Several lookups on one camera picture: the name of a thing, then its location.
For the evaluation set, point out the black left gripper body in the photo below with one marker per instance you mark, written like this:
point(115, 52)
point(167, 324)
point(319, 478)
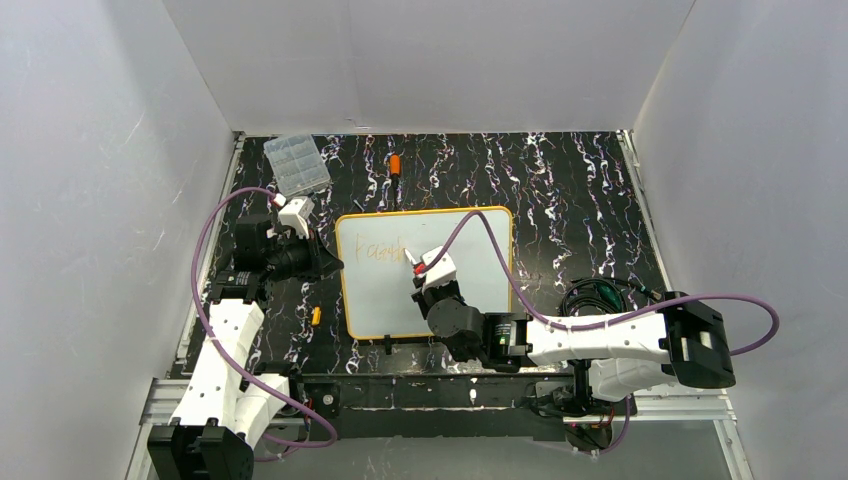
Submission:
point(317, 257)

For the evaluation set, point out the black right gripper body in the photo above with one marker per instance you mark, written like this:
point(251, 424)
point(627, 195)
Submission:
point(428, 288)

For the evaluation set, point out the yellow framed whiteboard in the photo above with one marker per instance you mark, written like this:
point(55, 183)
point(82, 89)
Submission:
point(377, 280)

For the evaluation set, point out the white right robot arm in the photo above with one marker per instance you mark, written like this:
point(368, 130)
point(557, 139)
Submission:
point(681, 342)

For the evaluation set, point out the orange handled screwdriver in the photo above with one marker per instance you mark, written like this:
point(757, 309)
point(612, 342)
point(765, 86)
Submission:
point(394, 175)

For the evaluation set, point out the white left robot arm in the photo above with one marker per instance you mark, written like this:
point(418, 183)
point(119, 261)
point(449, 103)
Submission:
point(215, 428)

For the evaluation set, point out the white orange marker pen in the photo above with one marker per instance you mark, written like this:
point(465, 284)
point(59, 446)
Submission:
point(412, 260)

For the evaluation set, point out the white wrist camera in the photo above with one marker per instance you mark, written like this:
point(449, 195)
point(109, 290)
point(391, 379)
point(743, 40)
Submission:
point(294, 212)
point(435, 269)

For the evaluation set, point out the aluminium frame rail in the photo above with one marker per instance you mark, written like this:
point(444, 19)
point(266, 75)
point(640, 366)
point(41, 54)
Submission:
point(498, 405)

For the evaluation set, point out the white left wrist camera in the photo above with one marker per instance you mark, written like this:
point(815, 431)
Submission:
point(294, 212)

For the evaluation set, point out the clear plastic organizer box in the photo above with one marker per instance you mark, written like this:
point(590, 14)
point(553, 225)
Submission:
point(297, 165)

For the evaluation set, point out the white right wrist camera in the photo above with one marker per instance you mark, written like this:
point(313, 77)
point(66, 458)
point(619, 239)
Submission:
point(435, 269)

